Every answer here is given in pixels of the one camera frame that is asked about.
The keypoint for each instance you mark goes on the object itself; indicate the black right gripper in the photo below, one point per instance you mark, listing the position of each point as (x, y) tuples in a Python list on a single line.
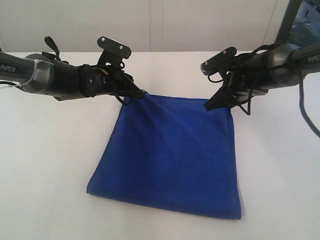
[(243, 84)]

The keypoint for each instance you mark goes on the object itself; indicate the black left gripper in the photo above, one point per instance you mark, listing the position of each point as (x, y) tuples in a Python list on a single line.
[(115, 82)]

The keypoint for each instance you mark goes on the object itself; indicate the blue towel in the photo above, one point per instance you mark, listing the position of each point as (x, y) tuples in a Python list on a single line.
[(170, 153)]

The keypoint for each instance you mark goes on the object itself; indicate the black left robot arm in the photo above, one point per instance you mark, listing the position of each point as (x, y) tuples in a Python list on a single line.
[(43, 75)]

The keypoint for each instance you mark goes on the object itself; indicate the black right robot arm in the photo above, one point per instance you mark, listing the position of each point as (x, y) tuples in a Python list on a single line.
[(286, 64)]

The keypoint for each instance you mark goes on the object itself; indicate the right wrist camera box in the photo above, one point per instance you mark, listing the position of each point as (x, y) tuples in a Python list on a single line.
[(219, 63)]

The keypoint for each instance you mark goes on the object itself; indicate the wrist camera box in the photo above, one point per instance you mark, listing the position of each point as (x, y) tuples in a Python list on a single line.
[(113, 47), (219, 63)]

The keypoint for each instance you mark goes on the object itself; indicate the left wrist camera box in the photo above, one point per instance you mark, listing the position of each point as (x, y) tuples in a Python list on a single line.
[(113, 47)]

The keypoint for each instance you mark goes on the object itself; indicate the dark window frame post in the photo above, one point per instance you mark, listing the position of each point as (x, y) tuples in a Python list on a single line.
[(287, 21)]

